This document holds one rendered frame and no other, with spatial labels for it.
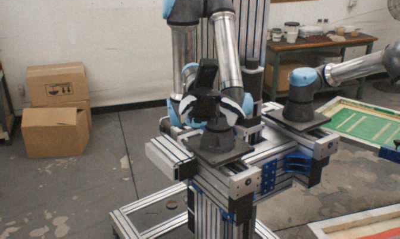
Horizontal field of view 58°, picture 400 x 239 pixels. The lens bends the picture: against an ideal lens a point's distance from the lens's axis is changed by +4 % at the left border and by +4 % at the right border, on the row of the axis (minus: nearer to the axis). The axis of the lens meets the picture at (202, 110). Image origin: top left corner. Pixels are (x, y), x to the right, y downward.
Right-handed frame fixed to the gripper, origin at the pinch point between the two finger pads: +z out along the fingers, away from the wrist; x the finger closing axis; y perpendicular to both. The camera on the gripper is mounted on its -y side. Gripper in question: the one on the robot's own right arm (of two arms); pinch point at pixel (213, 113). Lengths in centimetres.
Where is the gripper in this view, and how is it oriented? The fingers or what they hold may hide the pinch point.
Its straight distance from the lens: 79.3
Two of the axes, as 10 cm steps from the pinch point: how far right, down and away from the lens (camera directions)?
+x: -9.8, -0.6, -2.0
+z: 1.6, 4.2, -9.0
